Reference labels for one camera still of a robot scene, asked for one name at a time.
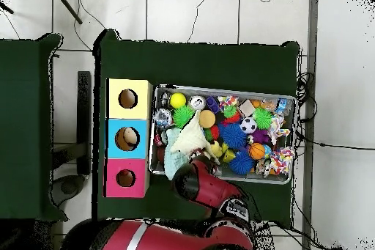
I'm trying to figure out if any cream and mint cloth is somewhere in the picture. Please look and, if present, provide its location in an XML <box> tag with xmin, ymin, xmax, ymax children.
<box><xmin>162</xmin><ymin>110</ymin><xmax>220</xmax><ymax>181</ymax></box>

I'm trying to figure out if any wooden box with three holes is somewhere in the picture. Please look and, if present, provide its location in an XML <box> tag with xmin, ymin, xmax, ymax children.
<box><xmin>103</xmin><ymin>78</ymin><xmax>154</xmax><ymax>199</ymax></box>

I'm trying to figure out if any blue spiky toy with eyes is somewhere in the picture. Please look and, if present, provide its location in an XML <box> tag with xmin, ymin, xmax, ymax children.
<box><xmin>218</xmin><ymin>122</ymin><xmax>248</xmax><ymax>150</ymax></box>

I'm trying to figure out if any black and white soccer ball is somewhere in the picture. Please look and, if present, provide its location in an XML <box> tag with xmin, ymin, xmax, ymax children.
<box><xmin>239</xmin><ymin>117</ymin><xmax>258</xmax><ymax>134</ymax></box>

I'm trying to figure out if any silver wire mesh bin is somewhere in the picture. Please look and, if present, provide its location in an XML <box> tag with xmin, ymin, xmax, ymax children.
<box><xmin>147</xmin><ymin>83</ymin><xmax>298</xmax><ymax>185</ymax></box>

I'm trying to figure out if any blue spiky rubber ball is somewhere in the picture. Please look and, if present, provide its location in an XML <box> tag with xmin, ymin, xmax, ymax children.
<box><xmin>229</xmin><ymin>150</ymin><xmax>255</xmax><ymax>176</ymax></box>

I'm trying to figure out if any dark green tablecloth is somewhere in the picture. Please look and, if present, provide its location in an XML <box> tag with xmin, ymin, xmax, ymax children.
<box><xmin>92</xmin><ymin>28</ymin><xmax>300</xmax><ymax>224</ymax></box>
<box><xmin>0</xmin><ymin>33</ymin><xmax>69</xmax><ymax>222</ymax></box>

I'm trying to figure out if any orange toy basketball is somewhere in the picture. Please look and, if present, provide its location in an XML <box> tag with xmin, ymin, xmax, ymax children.
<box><xmin>248</xmin><ymin>142</ymin><xmax>267</xmax><ymax>161</ymax></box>

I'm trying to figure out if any large green spiky ball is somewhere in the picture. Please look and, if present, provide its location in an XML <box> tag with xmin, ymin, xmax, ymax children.
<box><xmin>172</xmin><ymin>105</ymin><xmax>196</xmax><ymax>129</ymax></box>

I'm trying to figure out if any yellow ball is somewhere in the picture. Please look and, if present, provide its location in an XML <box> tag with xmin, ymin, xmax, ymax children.
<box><xmin>169</xmin><ymin>92</ymin><xmax>188</xmax><ymax>109</ymax></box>

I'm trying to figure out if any yellow plush duck toy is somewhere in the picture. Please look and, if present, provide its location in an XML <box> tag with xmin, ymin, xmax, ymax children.
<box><xmin>209</xmin><ymin>140</ymin><xmax>224</xmax><ymax>158</ymax></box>

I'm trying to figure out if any round orange sponge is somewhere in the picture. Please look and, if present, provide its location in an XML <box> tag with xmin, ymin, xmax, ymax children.
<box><xmin>198</xmin><ymin>109</ymin><xmax>217</xmax><ymax>129</ymax></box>

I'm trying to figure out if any black monitor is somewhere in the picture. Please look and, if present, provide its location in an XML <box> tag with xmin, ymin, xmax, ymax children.
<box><xmin>49</xmin><ymin>70</ymin><xmax>92</xmax><ymax>207</ymax></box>

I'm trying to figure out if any black tripod leg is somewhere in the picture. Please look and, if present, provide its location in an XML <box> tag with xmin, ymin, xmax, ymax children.
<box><xmin>52</xmin><ymin>0</ymin><xmax>83</xmax><ymax>25</ymax></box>

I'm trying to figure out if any multicoloured spiky caterpillar toy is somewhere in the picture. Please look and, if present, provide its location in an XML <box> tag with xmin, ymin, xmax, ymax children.
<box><xmin>220</xmin><ymin>104</ymin><xmax>242</xmax><ymax>126</ymax></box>

